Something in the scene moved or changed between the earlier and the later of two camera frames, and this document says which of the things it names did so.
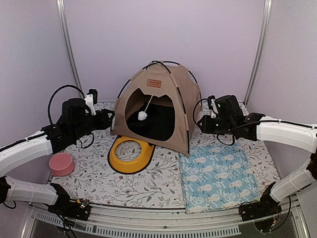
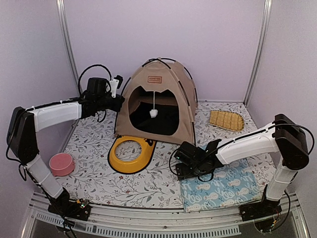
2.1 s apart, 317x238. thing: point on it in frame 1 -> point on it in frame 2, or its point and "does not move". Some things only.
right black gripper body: [206, 124] -> [180, 161]
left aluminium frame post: [61, 9] does not move
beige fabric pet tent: [161, 106] does not move
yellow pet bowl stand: [130, 167] does not move
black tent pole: [180, 95] -> [179, 82]
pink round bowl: [61, 164] does not move
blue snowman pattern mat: [218, 177] does not move
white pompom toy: [142, 115] -> [153, 112]
